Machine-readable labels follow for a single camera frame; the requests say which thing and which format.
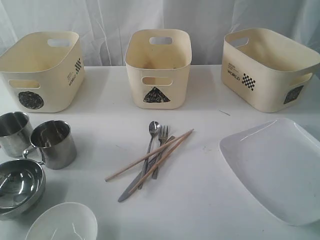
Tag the white square plate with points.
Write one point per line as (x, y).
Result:
(278, 162)

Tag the steel fork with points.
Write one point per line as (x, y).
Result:
(162, 137)

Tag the stainless steel bowl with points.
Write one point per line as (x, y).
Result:
(22, 185)

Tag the cream bin with square mark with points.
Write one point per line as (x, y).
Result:
(267, 69)

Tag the white backdrop curtain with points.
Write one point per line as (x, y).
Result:
(106, 26)

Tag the steel spoon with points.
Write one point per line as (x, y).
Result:
(153, 131)

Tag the cream bin with triangle mark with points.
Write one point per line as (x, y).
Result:
(158, 66)

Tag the white ceramic bowl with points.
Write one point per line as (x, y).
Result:
(65, 221)

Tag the steel table knife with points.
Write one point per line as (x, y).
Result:
(126, 194)

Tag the cream bin with circle mark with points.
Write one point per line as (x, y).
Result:
(43, 70)

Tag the steel mug with handle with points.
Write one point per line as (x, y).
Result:
(54, 143)

